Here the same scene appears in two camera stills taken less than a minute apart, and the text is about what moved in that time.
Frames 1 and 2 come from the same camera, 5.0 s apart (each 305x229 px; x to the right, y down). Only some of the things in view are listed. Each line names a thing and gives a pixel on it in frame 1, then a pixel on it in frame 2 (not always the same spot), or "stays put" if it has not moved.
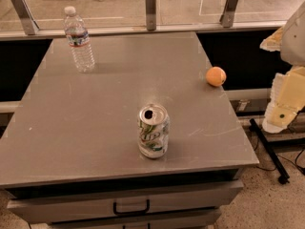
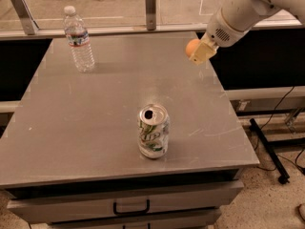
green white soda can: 153,126 stays put
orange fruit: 215,76 → 191,46
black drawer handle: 139,212 stays put
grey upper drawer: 123,201 stays put
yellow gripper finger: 287,99 → 205,50
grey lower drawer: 195,220 stays put
